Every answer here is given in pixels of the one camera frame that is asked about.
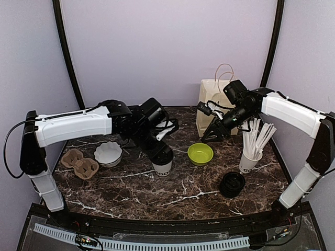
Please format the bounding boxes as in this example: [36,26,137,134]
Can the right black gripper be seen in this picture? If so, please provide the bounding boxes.
[202,104,255,142]

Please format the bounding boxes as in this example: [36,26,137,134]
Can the black plastic cup lid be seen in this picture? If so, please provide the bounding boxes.
[151,154,173,166]

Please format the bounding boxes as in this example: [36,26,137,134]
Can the white paper cup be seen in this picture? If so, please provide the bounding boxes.
[152,161,172,177]

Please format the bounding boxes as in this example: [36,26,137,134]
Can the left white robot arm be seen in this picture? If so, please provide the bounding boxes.
[16,98,179,228]

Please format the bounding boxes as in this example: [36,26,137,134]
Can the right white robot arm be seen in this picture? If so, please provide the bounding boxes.
[197,84,334,227]

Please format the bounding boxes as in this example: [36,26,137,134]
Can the beige paper bag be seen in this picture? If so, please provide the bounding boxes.
[195,63,244,139]

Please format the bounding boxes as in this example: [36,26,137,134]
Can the green bowl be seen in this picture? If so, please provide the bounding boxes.
[187,143,214,166]

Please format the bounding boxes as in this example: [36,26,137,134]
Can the bundle of wrapped straws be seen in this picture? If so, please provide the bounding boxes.
[241,118,276,160]

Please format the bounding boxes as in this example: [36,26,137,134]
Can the white scalloped bowl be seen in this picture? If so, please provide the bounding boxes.
[94,142,122,168]

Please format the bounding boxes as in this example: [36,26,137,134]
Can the white cup holding straws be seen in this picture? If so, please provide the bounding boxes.
[239,149,263,174]

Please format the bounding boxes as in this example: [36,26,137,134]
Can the stack of black lids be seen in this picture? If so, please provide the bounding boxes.
[219,172,245,199]

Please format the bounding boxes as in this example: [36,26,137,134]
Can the brown cardboard cup carrier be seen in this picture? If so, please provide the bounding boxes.
[61,149,99,180]

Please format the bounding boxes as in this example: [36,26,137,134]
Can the grey slotted cable duct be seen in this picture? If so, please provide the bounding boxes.
[33,223,250,250]

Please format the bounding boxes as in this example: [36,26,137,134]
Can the black table edge rail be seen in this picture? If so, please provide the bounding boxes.
[22,202,316,237]

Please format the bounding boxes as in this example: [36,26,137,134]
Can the right black frame post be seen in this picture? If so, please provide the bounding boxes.
[260,0,285,87]

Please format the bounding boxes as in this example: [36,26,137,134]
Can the black frame post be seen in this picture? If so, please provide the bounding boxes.
[260,0,285,87]
[52,0,85,109]

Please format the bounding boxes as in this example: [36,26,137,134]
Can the left black frame post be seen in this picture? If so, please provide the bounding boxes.
[52,0,85,109]

